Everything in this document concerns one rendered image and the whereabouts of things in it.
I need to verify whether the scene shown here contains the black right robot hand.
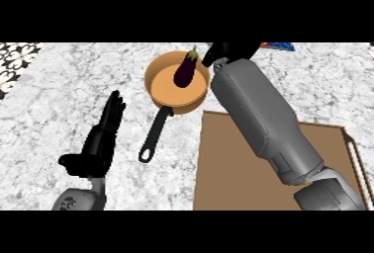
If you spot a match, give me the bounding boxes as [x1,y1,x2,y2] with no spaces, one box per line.
[200,42,263,68]

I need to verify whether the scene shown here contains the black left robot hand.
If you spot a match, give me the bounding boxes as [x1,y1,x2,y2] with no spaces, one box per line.
[58,90,127,179]

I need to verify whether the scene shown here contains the purple eggplant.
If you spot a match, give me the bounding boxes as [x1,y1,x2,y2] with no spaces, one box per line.
[173,45,200,89]

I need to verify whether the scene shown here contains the brown tray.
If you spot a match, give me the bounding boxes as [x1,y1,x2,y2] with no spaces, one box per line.
[191,110,374,211]

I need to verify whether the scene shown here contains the blue and red packet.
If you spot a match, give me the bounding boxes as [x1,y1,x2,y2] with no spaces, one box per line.
[259,42,297,52]

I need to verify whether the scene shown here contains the orange pot with black handle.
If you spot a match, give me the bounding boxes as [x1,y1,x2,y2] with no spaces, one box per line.
[138,50,212,164]

